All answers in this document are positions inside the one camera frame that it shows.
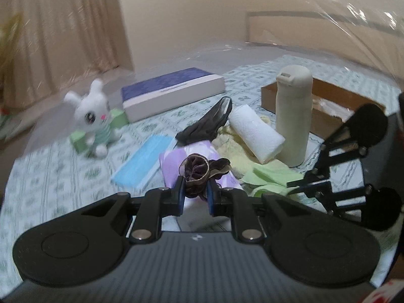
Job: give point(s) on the cream thermos bottle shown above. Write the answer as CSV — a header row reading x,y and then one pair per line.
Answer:
x,y
293,116

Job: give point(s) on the beige curtain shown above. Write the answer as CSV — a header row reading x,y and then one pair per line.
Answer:
x,y
63,38

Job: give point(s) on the white plush bunny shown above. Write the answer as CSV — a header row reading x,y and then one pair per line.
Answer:
x,y
91,113

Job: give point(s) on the brown scrunchie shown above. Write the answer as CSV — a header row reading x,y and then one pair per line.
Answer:
x,y
195,170

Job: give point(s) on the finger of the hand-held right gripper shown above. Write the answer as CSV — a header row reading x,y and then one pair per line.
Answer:
x,y
322,189
325,164

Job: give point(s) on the blue face mask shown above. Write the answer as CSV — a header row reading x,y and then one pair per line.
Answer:
x,y
139,164

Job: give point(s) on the purple tissue pack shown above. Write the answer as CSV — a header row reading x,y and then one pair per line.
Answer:
x,y
176,161

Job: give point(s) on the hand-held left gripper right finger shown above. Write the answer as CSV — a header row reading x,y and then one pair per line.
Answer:
x,y
210,200

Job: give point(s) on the light green cloth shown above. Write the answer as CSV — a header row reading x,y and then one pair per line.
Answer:
x,y
268,173

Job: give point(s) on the rolled white towel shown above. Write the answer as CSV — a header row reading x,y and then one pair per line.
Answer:
x,y
255,132

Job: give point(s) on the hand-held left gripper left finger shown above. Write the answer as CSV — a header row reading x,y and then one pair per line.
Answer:
x,y
181,192

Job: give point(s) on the light green box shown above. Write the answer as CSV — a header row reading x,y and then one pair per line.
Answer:
x,y
118,118

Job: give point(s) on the white and blue flat box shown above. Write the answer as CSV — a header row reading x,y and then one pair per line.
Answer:
x,y
170,85

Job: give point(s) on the brown cardboard box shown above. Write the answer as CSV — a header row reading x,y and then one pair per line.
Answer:
x,y
325,88

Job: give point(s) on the dark grey cloth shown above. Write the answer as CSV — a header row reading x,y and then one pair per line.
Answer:
x,y
202,129

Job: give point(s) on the pale yellow towel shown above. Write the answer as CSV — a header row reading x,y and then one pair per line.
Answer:
x,y
230,151

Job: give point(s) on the red white patterned cloth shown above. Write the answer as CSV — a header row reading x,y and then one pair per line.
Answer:
x,y
385,295

